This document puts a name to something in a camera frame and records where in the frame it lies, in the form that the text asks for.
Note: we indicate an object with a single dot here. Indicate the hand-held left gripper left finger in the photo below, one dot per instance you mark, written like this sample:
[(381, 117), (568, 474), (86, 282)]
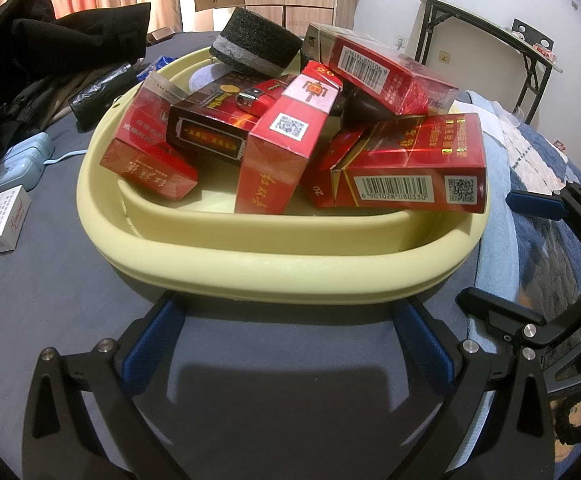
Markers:
[(155, 340)]

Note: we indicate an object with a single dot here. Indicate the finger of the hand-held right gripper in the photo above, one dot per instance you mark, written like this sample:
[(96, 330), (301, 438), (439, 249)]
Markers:
[(532, 205), (500, 312)]

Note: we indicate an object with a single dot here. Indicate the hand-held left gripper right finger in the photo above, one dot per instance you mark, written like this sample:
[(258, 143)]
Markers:
[(423, 345)]

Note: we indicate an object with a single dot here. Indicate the red gold cigarette pack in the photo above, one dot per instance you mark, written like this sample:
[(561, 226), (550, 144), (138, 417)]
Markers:
[(410, 160)]

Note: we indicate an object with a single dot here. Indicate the yellow plastic basin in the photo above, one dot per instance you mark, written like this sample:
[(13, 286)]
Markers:
[(270, 260)]

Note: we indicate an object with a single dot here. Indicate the red silver-topped cigarette pack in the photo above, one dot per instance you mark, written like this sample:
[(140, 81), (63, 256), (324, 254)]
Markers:
[(145, 160)]

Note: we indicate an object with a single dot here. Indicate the red barcode cigarette pack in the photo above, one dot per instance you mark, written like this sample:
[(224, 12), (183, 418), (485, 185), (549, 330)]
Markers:
[(385, 75)]

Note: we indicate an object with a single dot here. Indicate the red white-topped cigarette pack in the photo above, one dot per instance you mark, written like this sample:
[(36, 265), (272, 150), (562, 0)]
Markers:
[(270, 170)]

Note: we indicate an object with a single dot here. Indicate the dark brown cigarette box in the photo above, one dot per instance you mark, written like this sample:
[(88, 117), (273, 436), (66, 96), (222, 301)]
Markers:
[(205, 130)]

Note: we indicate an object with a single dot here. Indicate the blue checkered blanket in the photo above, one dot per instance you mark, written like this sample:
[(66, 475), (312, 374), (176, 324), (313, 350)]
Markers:
[(535, 160)]

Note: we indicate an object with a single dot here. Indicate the small red item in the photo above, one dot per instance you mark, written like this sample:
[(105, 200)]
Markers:
[(544, 50)]

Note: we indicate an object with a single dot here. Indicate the black box with holes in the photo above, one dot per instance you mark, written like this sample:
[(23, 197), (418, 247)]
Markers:
[(530, 30)]

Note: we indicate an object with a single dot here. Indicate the black-legged folding table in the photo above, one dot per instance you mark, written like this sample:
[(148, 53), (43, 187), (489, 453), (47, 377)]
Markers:
[(470, 12)]

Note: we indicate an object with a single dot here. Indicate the light blue case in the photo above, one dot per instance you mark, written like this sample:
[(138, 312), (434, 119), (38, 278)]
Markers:
[(20, 162)]

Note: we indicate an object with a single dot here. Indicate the black plastic bag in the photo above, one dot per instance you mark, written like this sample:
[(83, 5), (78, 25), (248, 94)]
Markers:
[(100, 92)]

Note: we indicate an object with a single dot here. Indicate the beige garment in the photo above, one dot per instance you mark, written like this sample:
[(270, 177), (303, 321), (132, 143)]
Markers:
[(70, 91)]

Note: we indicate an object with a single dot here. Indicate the blue snack packet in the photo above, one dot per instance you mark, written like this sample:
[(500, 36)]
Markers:
[(163, 63)]

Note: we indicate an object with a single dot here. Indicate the small brown box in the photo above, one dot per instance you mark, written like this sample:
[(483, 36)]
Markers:
[(162, 35)]

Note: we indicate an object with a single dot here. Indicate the black garment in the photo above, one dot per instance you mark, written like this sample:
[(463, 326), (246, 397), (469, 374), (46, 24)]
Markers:
[(45, 50)]

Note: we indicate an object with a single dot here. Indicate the yellow wall socket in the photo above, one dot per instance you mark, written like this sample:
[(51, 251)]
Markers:
[(444, 56)]

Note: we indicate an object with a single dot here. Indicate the white wall socket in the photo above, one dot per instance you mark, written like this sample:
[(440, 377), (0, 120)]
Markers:
[(401, 40)]

